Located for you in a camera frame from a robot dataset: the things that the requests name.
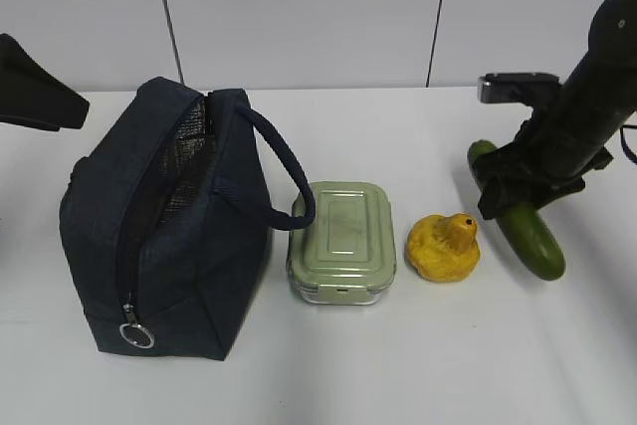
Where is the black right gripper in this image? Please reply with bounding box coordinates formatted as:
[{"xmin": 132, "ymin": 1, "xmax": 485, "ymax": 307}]
[{"xmin": 472, "ymin": 106, "xmax": 613, "ymax": 220}]

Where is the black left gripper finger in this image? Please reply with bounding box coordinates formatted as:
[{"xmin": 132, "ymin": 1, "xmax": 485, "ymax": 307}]
[{"xmin": 1, "ymin": 34, "xmax": 90, "ymax": 131}]

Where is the green cucumber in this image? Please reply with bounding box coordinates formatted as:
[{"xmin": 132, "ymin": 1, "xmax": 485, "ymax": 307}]
[{"xmin": 467, "ymin": 139, "xmax": 566, "ymax": 281}]

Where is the yellow pear-shaped gourd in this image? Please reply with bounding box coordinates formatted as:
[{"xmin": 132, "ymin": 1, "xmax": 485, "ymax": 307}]
[{"xmin": 405, "ymin": 213, "xmax": 481, "ymax": 283}]

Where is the green lidded lunch box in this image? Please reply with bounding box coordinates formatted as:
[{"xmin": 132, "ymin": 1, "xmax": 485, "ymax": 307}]
[{"xmin": 286, "ymin": 181, "xmax": 397, "ymax": 306}]

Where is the navy blue lunch bag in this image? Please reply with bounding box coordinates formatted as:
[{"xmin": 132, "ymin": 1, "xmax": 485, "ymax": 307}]
[{"xmin": 59, "ymin": 77, "xmax": 316, "ymax": 360}]

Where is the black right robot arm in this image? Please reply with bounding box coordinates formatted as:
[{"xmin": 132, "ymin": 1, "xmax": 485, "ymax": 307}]
[{"xmin": 473, "ymin": 0, "xmax": 636, "ymax": 219}]

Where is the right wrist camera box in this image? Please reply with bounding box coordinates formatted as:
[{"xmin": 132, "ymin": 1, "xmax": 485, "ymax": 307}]
[{"xmin": 477, "ymin": 73, "xmax": 560, "ymax": 106}]

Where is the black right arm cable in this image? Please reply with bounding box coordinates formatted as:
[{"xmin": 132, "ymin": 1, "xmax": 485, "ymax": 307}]
[{"xmin": 619, "ymin": 121, "xmax": 637, "ymax": 165}]

